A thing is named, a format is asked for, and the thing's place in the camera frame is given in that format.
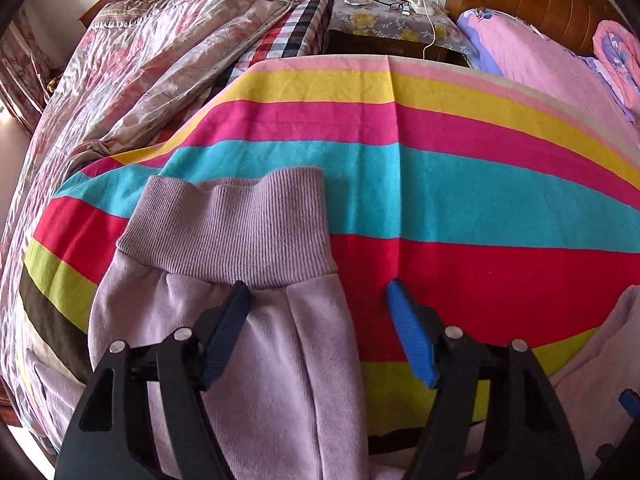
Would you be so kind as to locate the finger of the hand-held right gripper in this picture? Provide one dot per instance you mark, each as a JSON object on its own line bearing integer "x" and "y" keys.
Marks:
{"x": 629, "y": 404}

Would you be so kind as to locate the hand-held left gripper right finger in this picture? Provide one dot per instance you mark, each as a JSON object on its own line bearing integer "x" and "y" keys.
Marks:
{"x": 407, "y": 330}

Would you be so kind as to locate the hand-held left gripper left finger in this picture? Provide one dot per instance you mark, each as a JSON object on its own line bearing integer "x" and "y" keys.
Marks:
{"x": 225, "y": 335}

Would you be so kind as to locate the lavender pants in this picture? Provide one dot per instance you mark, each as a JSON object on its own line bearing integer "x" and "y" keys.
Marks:
{"x": 280, "y": 350}

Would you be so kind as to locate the striped colourful blanket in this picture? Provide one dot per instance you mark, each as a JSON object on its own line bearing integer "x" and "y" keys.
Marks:
{"x": 450, "y": 200}

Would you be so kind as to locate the pink floral satin quilt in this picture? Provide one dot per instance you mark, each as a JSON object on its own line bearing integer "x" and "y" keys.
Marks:
{"x": 150, "y": 60}

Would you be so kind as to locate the dark wooden nightstand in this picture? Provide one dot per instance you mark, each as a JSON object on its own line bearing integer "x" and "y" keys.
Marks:
{"x": 375, "y": 46}

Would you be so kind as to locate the pink bed sheet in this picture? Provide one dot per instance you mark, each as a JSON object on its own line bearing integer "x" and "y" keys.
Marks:
{"x": 540, "y": 60}

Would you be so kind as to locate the plaid bed sheet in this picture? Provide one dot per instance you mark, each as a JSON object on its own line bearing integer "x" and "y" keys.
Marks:
{"x": 290, "y": 30}

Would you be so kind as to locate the nightstand with floral cover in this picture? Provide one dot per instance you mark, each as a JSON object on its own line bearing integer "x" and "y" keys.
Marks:
{"x": 370, "y": 17}

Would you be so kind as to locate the white power strip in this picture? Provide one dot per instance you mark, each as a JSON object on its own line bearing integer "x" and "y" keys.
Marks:
{"x": 422, "y": 7}

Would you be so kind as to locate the black eyeglasses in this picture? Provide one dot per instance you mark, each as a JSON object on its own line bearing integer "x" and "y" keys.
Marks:
{"x": 395, "y": 6}

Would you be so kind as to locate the pink patterned curtain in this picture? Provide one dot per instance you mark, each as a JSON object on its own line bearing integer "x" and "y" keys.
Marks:
{"x": 20, "y": 70}

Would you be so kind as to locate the rolled pink floral quilt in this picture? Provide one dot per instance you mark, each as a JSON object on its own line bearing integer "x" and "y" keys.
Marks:
{"x": 612, "y": 45}

